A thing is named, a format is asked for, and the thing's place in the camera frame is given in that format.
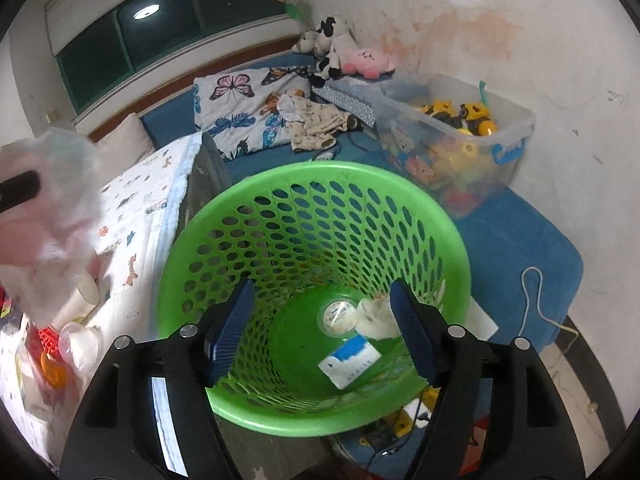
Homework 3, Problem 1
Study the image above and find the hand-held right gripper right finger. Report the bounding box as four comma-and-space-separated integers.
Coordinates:
389, 278, 586, 480

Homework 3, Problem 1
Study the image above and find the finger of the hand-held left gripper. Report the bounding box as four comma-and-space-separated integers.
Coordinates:
0, 170, 35, 213

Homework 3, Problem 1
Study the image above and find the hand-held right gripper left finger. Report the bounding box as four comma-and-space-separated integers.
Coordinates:
59, 277, 257, 480

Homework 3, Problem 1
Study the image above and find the translucent plastic bag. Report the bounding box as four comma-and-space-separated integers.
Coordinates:
0, 127, 106, 326

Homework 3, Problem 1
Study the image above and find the green perforated plastic basket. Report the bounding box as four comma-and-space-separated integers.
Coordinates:
156, 160, 472, 437

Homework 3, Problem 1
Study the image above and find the crumpled white tissue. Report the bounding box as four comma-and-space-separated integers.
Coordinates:
354, 295, 401, 340

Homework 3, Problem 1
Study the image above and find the blue white packet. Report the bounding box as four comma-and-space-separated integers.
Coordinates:
318, 335, 382, 389

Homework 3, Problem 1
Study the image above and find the white paper sheet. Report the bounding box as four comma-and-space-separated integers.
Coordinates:
467, 300, 500, 343

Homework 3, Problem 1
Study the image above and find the round clear plastic lid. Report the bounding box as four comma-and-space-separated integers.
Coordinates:
320, 300, 358, 332

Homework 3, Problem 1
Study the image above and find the yellow toy vehicle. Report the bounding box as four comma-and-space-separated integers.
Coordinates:
390, 390, 441, 436

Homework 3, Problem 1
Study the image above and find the white pillow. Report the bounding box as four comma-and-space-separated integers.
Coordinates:
90, 112, 156, 163

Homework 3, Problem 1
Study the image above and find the vehicle print blanket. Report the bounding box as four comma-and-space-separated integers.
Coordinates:
0, 132, 205, 466

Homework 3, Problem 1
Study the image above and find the blue mattress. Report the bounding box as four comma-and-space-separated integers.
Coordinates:
139, 52, 585, 356

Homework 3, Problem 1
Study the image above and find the white paper cup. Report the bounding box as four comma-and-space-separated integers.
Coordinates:
50, 272, 101, 326

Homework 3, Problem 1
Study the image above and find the red plastic brush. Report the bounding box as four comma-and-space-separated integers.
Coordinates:
27, 325, 63, 361

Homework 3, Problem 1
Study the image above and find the clear plastic bottle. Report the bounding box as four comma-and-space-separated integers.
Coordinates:
57, 322, 103, 376

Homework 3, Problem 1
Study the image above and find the pile of colourful toys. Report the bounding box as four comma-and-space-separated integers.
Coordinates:
381, 120, 501, 211

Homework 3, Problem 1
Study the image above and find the orange plastic toy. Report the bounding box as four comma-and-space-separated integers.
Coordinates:
40, 355, 68, 388

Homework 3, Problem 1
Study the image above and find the dark window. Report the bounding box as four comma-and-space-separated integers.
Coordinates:
47, 0, 301, 116

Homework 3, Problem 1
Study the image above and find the butterfly print pillow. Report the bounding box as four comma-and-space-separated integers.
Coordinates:
192, 65, 316, 161

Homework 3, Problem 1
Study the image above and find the beige patterned garment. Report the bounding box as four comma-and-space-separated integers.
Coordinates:
277, 94, 358, 153

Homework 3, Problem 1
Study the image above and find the yellow toy truck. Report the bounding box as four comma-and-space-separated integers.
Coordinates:
417, 100, 501, 137

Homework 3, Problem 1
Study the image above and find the clear plastic storage bin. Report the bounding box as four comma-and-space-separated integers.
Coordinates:
380, 74, 537, 218

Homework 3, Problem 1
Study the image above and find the blue white patterned cloth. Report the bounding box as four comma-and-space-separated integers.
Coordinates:
311, 80, 381, 128

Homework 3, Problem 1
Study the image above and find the pink plush toy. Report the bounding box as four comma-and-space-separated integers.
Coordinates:
340, 47, 396, 80

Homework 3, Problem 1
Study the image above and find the black white plush cow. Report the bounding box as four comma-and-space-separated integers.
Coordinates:
292, 16, 356, 56
309, 35, 357, 86

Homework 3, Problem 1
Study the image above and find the white cable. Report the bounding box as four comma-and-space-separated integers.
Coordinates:
520, 266, 581, 356

